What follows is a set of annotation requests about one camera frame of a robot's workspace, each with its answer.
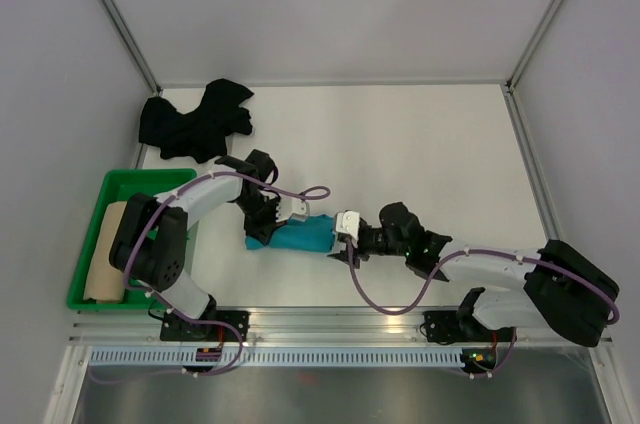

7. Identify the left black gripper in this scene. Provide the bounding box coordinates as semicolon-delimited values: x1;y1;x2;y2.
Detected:
233;191;287;246

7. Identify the teal t-shirt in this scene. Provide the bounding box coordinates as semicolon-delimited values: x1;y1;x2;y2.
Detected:
245;214;335;254

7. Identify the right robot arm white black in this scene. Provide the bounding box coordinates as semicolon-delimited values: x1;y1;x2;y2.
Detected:
332;202;620;348

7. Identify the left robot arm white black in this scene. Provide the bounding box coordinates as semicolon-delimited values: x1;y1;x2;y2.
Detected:
109;149;284;342

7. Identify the black t-shirt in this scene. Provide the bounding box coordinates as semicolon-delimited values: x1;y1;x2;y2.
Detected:
138;78;254;164

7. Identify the green plastic tray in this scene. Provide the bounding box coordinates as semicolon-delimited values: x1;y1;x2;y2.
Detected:
66;168;196;312

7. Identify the rolled beige t-shirt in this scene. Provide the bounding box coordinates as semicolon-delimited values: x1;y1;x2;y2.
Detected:
83;201;126;303

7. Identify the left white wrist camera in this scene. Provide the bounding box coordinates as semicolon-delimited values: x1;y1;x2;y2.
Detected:
275;196;310;222

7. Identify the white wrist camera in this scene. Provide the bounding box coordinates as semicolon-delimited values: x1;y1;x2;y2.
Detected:
275;196;310;222
334;210;361;247

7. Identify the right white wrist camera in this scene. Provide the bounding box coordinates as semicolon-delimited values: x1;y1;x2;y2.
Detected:
334;210;361;247

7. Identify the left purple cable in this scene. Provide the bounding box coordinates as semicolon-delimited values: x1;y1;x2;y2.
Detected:
89;171;332;385

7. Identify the purple cable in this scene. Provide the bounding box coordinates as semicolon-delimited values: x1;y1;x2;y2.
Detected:
347;236;621;380
89;171;332;385

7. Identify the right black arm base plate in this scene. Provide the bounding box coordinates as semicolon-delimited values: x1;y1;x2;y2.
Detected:
419;310;513;345

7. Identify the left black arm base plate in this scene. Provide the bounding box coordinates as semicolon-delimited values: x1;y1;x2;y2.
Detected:
159;310;250;343

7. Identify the right aluminium corner post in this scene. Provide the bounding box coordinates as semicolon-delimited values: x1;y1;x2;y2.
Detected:
504;0;599;93

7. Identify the aluminium corner post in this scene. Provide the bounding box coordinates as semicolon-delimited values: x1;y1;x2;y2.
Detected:
504;0;599;93
98;0;162;94

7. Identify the aluminium frame rail front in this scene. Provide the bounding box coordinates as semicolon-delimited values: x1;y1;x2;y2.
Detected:
68;306;614;345

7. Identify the white slotted cable duct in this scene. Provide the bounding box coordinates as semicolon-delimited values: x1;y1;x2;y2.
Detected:
89;346;493;368

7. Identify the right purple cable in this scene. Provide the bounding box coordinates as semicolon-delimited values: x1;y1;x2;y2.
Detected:
347;236;621;380

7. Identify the left aluminium corner post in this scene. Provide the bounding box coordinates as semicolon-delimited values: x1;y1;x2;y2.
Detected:
98;0;162;94

